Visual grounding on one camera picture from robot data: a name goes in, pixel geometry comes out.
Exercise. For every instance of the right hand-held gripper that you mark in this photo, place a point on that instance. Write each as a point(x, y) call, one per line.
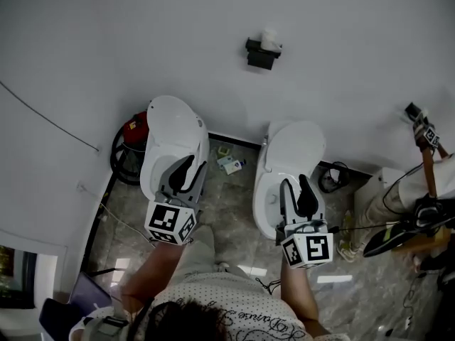
point(313, 249)

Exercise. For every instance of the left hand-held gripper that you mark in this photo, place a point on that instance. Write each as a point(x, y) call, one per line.
point(167, 222)

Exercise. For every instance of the white toilet paper roll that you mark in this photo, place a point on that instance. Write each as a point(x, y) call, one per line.
point(269, 38)

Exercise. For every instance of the person's right forearm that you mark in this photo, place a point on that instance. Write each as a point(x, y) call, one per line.
point(298, 293)

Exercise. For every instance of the person's left forearm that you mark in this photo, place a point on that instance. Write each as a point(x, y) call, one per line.
point(156, 268)

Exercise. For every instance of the small green box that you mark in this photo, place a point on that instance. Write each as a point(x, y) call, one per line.
point(223, 151)

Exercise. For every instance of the beige trousers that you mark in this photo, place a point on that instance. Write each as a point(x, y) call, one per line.
point(199, 250)

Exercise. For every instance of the dotted white shirt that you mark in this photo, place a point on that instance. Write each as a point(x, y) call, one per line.
point(220, 304)

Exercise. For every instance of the dark blue bag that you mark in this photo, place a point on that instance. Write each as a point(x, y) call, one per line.
point(85, 293)

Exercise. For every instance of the dark window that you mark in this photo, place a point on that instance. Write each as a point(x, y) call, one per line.
point(17, 279)

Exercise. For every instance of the white wall socket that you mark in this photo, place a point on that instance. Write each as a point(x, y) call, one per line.
point(81, 187)

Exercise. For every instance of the black wall paper holder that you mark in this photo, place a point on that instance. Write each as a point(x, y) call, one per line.
point(261, 59)
point(412, 110)

